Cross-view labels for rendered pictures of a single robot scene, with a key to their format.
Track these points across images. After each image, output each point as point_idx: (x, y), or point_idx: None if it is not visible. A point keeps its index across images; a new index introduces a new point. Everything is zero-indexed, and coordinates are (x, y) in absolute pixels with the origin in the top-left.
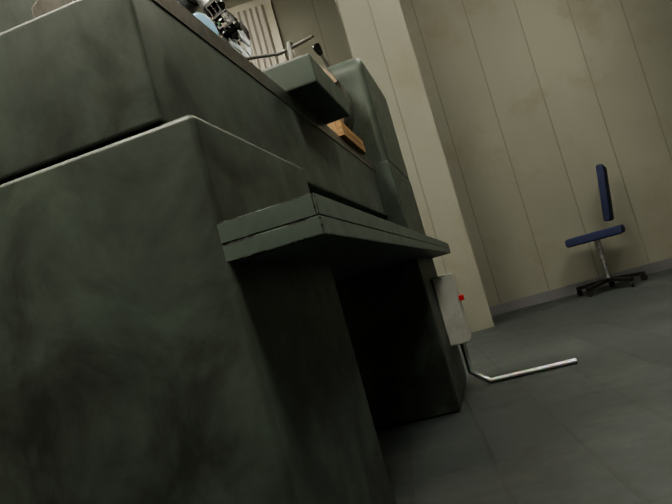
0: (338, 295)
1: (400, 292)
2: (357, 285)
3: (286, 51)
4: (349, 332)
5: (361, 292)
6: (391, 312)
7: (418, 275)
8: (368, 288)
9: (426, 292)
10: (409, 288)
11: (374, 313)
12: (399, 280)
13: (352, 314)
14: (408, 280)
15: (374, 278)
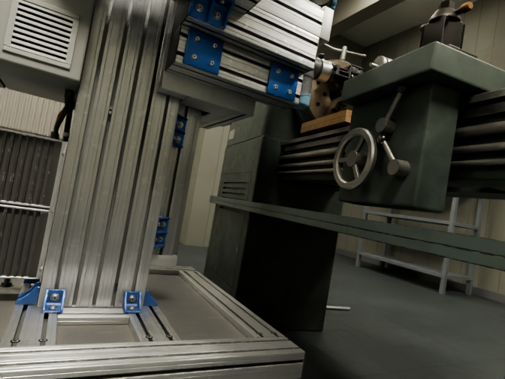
0: (285, 227)
1: (322, 243)
2: (300, 226)
3: (340, 51)
4: (281, 256)
5: (300, 232)
6: (312, 253)
7: (336, 237)
8: (305, 231)
9: (335, 249)
10: (328, 242)
11: (302, 250)
12: (325, 234)
13: (288, 244)
14: (330, 237)
15: (312, 226)
